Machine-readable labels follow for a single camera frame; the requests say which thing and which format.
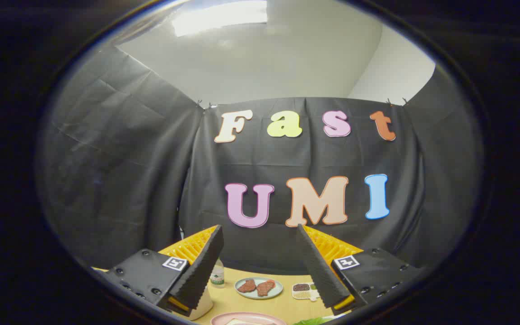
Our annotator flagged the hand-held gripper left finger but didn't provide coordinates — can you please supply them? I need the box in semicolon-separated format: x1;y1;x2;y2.
106;224;224;317

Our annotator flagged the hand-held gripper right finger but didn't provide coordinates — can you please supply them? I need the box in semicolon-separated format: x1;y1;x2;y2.
296;224;425;316

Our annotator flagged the clear plastic water bottle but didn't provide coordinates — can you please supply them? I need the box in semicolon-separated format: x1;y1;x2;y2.
210;258;225;288

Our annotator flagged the white divided bean dish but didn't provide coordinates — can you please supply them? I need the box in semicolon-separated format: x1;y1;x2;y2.
292;283;321;302

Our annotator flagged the cream white toaster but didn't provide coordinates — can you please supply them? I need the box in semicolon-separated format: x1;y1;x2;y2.
188;287;214;321

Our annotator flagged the pink plate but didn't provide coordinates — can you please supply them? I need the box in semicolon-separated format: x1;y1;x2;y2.
210;311;288;325

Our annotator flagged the light blue plate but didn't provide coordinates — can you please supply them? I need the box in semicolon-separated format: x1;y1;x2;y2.
234;277;283;300

